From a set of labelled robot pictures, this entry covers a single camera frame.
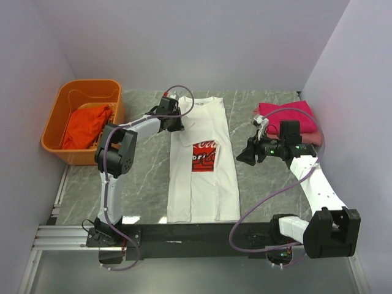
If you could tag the black base crossbar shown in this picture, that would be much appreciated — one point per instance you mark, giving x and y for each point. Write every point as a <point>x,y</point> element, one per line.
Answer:
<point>165,241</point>

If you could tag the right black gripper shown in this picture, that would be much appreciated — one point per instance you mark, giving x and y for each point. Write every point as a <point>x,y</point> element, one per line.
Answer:
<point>257,149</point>

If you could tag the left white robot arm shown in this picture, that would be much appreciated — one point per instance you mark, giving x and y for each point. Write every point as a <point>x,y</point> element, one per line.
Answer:
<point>115,156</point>

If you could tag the white printed t-shirt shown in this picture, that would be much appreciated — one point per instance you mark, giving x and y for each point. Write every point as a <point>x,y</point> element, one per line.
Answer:
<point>203,186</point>

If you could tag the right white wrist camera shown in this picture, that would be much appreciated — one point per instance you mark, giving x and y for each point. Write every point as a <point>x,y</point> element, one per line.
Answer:
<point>261,123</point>

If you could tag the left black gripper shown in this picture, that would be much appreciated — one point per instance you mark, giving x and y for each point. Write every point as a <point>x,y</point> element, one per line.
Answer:
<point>174,123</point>

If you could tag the aluminium frame rail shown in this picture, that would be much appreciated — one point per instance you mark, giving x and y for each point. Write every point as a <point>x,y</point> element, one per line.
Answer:
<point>60,262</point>

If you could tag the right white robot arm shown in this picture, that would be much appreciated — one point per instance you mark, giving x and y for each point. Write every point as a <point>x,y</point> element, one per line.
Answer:
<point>333,229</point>

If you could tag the orange plastic laundry basket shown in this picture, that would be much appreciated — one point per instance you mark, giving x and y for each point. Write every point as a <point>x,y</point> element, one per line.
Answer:
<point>74,95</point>

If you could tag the folded salmon t-shirt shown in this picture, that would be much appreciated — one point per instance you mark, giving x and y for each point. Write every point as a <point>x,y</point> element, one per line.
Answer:
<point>314,138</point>

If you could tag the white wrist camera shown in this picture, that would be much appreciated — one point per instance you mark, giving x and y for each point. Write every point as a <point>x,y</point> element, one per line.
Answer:
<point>171,94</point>
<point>261,123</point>

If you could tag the folded magenta t-shirt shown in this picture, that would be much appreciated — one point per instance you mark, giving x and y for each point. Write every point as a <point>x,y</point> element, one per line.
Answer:
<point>307,125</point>

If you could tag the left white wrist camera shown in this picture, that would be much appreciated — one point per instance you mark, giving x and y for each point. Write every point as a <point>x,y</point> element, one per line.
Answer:
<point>171,94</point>

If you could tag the orange t-shirt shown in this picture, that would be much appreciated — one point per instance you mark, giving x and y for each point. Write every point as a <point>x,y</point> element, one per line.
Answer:
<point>84,126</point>

